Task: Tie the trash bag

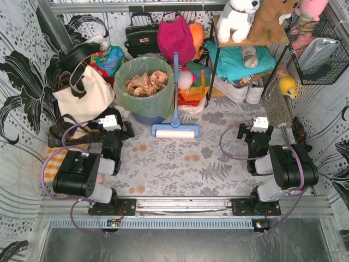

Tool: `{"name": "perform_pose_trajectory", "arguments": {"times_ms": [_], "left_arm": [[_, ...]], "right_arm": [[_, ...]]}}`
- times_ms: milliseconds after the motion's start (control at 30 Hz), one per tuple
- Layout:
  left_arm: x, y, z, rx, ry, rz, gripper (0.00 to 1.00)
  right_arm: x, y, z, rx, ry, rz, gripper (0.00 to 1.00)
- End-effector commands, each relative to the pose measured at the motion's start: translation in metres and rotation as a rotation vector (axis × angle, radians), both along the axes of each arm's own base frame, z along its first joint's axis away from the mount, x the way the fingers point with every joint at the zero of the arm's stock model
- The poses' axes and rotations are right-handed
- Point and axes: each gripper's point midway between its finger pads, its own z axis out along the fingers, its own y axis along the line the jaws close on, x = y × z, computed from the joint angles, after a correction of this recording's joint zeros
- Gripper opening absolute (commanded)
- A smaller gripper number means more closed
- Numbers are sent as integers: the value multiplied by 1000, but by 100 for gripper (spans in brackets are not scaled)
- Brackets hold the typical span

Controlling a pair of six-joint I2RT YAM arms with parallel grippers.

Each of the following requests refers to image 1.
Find blue trash bin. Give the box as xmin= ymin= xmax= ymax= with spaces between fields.
xmin=131 ymin=112 xmax=165 ymax=126

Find green trash bag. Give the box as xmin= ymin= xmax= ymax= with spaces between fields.
xmin=113 ymin=57 xmax=175 ymax=118

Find blue lint roller mop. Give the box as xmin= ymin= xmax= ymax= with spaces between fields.
xmin=152 ymin=52 xmax=199 ymax=139

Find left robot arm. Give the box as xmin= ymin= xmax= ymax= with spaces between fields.
xmin=52 ymin=121 xmax=136 ymax=217

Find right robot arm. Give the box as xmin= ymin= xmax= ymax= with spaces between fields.
xmin=231 ymin=123 xmax=319 ymax=217

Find cream canvas tote bag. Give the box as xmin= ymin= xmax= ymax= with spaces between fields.
xmin=53 ymin=65 xmax=115 ymax=123

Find rainbow striped bag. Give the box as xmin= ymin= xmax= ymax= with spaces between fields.
xmin=178 ymin=62 xmax=211 ymax=107

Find magenta cloth bag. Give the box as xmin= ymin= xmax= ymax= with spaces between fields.
xmin=157 ymin=15 xmax=196 ymax=65

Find white sneakers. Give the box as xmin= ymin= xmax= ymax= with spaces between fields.
xmin=213 ymin=78 xmax=264 ymax=104

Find crumpled brown paper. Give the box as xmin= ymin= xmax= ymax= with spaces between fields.
xmin=125 ymin=70 xmax=168 ymax=97

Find orange checkered cloth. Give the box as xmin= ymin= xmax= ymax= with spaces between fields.
xmin=44 ymin=150 xmax=68 ymax=183

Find yellow plush toy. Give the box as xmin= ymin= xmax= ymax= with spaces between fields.
xmin=276 ymin=68 xmax=296 ymax=99

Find colourful printed cloth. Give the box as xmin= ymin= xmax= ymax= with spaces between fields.
xmin=89 ymin=45 xmax=126 ymax=78

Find teal folded cloth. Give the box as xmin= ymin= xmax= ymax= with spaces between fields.
xmin=215 ymin=46 xmax=276 ymax=81

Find pink faced plush doll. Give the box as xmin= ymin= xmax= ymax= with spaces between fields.
xmin=171 ymin=63 xmax=197 ymax=91

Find wooden shelf rack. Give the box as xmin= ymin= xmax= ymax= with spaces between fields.
xmin=206 ymin=15 xmax=291 ymax=102

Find black leather handbag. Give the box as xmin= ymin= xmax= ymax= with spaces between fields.
xmin=124 ymin=12 xmax=160 ymax=58

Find silver foil pouch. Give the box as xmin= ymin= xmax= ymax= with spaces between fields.
xmin=298 ymin=38 xmax=340 ymax=71

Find brown plush bear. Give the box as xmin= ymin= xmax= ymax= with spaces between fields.
xmin=248 ymin=0 xmax=300 ymax=44

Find orange plush toy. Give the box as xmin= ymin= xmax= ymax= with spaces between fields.
xmin=189 ymin=23 xmax=204 ymax=59

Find white plush dog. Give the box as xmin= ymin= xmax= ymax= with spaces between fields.
xmin=217 ymin=0 xmax=260 ymax=43

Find pink plush toy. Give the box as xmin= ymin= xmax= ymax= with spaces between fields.
xmin=290 ymin=0 xmax=329 ymax=50

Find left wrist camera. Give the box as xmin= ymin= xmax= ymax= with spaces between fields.
xmin=98 ymin=115 xmax=121 ymax=132

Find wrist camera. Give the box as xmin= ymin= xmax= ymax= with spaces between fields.
xmin=98 ymin=115 xmax=121 ymax=132
xmin=251 ymin=117 xmax=269 ymax=133

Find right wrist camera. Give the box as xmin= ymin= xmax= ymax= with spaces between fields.
xmin=251 ymin=117 xmax=269 ymax=133

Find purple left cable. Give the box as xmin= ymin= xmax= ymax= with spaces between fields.
xmin=40 ymin=119 xmax=121 ymax=235

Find black wire basket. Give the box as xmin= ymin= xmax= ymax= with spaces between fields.
xmin=285 ymin=13 xmax=348 ymax=86

